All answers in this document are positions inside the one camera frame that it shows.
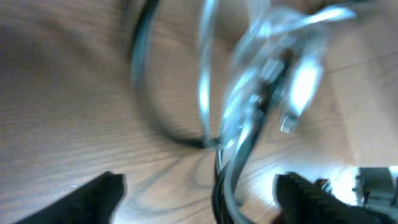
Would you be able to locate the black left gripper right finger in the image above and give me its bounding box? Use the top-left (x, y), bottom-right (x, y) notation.
top-left (272, 172), bottom-right (397, 224)

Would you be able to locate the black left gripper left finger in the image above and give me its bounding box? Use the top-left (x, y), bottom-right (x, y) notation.
top-left (16, 171), bottom-right (126, 224)

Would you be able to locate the white USB cable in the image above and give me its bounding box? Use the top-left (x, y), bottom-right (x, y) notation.
top-left (197, 0), bottom-right (357, 224)

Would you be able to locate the black USB cable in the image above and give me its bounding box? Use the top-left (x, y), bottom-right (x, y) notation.
top-left (130, 0), bottom-right (280, 224)

